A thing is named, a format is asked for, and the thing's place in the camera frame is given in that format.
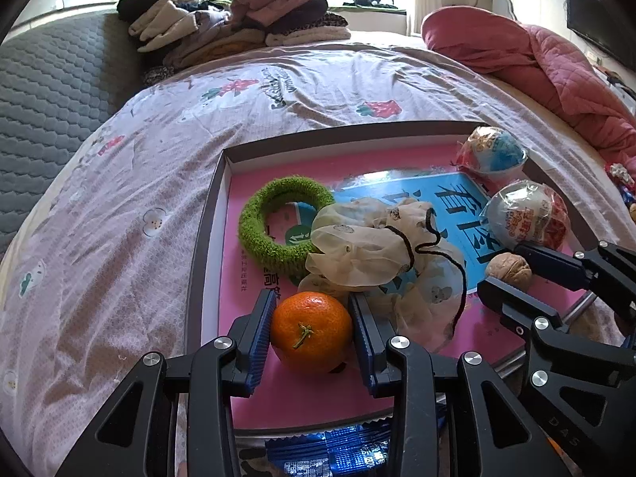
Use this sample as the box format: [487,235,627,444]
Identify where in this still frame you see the dark clothes on windowsill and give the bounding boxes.
[343,0,399,11]

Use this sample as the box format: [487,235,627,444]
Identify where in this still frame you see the pink shallow box tray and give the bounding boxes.
[185,120,602,438]

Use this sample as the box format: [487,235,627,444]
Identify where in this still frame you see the green fuzzy scrunchie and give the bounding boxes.
[238,175,337,279]

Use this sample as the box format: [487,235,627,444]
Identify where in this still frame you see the grey quilted headboard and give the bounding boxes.
[0,10,150,259]

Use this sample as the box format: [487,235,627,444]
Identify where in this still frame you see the blue snack packet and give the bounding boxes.
[238,415,448,477]

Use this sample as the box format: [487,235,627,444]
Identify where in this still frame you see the blue and white egg toy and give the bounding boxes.
[456,126,528,180]

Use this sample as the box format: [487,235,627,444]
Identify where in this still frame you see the pink and blue picture book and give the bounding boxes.
[221,142,592,430]

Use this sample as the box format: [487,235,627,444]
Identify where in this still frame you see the pile of folded clothes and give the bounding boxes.
[116,0,351,85]

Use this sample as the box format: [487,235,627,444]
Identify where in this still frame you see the small orange mandarin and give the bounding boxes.
[270,291,353,375]

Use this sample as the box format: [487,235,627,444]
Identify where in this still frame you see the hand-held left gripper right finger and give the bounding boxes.
[348,292,577,477]

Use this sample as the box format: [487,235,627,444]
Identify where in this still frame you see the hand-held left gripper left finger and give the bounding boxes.
[57,288,278,477]

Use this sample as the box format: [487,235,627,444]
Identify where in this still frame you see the colourful candy packet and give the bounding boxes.
[605,163,635,193]

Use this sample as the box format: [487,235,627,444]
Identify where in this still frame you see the walnut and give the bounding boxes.
[485,252,533,286]

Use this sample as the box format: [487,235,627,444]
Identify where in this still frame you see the pink quilted blanket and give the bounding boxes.
[421,6,636,170]

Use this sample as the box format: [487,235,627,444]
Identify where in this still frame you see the cream sheer scrunchie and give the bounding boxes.
[297,198,470,353]

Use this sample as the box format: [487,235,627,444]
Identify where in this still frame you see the red egg toy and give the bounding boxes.
[486,180,568,252]

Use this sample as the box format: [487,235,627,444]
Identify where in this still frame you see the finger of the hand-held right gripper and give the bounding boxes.
[477,277,636,477]
[514,241,636,309]

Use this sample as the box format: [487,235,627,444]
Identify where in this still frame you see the black television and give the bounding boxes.
[566,0,636,71]

